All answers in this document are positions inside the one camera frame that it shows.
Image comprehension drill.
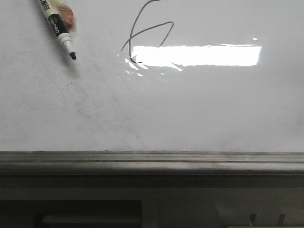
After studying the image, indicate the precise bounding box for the black and white whiteboard marker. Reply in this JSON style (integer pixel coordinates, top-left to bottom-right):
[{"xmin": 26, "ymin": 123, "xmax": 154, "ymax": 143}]
[{"xmin": 38, "ymin": 0, "xmax": 76, "ymax": 60}]

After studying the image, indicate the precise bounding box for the red piece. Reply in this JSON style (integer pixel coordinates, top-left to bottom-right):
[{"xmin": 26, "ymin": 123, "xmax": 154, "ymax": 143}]
[{"xmin": 55, "ymin": 0, "xmax": 77, "ymax": 33}]

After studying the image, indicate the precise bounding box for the white whiteboard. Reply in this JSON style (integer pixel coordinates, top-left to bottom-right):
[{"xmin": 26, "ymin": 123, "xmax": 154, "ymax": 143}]
[{"xmin": 0, "ymin": 0, "xmax": 304, "ymax": 152}]

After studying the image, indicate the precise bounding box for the grey aluminium whiteboard frame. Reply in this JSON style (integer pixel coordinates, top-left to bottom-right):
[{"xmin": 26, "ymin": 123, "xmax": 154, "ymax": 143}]
[{"xmin": 0, "ymin": 151, "xmax": 304, "ymax": 175}]

